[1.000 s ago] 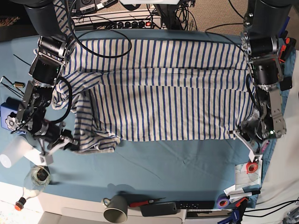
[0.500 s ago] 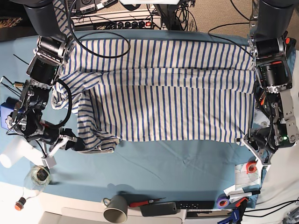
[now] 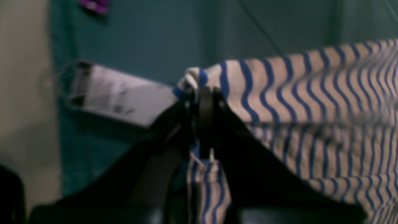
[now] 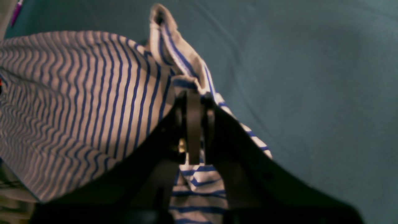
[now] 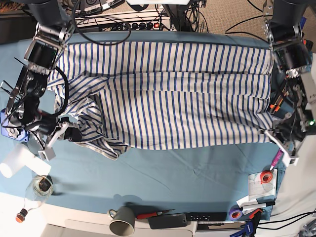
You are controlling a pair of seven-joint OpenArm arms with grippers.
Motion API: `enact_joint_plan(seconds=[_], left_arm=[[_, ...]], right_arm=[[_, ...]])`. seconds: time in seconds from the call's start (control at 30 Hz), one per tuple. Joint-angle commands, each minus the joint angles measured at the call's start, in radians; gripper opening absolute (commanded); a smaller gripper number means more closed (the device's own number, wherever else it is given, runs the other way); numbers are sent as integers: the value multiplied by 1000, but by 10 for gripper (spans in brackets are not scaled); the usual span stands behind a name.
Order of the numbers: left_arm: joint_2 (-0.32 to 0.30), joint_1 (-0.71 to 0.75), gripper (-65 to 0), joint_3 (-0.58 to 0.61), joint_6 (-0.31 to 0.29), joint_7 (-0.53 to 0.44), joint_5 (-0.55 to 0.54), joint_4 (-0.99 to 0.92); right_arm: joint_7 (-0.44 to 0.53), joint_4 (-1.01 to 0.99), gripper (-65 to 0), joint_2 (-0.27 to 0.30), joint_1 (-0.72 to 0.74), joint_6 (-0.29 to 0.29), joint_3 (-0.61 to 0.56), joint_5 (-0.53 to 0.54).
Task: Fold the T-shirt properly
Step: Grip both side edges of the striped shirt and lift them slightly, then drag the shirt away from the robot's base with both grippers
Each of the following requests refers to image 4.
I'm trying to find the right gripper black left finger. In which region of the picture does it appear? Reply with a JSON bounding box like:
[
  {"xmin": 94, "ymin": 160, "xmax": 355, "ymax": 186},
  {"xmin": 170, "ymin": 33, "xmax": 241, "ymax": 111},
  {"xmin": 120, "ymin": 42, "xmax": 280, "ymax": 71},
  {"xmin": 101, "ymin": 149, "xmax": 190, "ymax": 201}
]
[{"xmin": 30, "ymin": 91, "xmax": 187, "ymax": 224}]

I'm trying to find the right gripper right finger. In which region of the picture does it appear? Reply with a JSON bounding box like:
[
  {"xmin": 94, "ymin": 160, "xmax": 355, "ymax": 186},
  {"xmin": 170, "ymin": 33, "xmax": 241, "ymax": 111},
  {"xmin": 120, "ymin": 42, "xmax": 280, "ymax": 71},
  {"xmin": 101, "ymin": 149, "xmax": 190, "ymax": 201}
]
[{"xmin": 187, "ymin": 91, "xmax": 363, "ymax": 224}]

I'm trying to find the blue white striped T-shirt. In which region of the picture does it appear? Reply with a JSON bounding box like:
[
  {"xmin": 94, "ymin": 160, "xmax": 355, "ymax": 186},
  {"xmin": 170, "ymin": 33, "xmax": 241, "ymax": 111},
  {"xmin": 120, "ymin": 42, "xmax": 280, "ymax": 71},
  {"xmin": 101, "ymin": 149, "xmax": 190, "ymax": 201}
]
[{"xmin": 0, "ymin": 3, "xmax": 273, "ymax": 224}]

